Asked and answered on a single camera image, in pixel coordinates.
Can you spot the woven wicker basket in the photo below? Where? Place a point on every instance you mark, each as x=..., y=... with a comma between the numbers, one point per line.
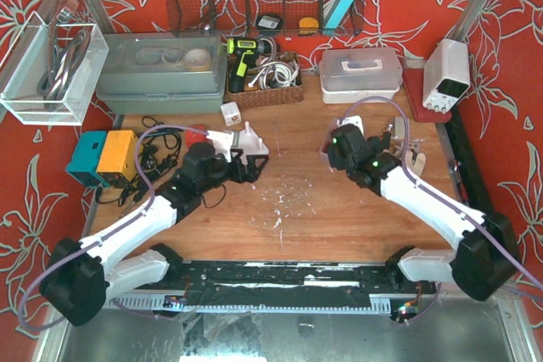
x=256, y=97

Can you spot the grey plastic toolbox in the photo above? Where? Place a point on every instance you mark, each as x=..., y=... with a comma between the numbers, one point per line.
x=158, y=73

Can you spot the small grey metal box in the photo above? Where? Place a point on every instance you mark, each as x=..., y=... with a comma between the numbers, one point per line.
x=399, y=129

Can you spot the white peg fixture base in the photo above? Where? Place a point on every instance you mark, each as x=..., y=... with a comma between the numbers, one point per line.
x=247, y=140

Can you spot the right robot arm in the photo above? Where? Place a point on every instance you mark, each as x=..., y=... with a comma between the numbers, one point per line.
x=483, y=246

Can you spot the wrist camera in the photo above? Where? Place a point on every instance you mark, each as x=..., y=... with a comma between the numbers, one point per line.
x=222, y=139
x=355, y=120

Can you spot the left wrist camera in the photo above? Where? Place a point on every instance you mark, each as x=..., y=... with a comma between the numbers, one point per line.
x=222, y=139

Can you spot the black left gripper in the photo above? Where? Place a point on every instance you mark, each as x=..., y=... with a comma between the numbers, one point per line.
x=244, y=163

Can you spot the white bench power supply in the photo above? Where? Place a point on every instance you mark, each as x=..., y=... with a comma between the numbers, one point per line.
x=446, y=76

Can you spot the yellow tape measure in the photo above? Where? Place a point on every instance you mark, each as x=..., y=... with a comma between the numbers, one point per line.
x=308, y=26

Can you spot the teal box device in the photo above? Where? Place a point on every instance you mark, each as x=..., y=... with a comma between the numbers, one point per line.
x=83, y=165

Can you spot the red book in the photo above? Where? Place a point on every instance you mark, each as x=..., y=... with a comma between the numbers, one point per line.
x=413, y=84

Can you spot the white clear-lid storage box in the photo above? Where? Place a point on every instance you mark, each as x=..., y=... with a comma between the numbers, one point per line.
x=348, y=75

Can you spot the white cube power adapter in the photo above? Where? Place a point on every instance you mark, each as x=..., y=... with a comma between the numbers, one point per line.
x=231, y=113

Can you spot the translucent plastic spring bin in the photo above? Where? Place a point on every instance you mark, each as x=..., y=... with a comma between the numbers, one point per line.
x=324, y=150

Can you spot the yellow box device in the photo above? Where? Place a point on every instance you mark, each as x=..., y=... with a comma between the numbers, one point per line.
x=116, y=165

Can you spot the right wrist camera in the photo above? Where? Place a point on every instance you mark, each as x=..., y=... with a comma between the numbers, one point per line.
x=355, y=120

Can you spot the clear acrylic wall bin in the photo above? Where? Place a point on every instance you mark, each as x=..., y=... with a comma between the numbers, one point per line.
x=52, y=76

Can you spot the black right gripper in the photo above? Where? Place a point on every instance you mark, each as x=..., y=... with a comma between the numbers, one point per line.
x=385, y=144

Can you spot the green black cordless drill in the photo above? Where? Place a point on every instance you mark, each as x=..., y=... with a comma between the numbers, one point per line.
x=246, y=51

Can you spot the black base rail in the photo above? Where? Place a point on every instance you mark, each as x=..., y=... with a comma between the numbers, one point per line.
x=285, y=286

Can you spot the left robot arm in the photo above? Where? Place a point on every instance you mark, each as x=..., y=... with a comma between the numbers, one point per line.
x=83, y=276

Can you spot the white work glove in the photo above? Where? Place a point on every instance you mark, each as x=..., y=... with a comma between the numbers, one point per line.
x=415, y=161

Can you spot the red cube block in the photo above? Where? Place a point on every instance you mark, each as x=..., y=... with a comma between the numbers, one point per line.
x=195, y=135

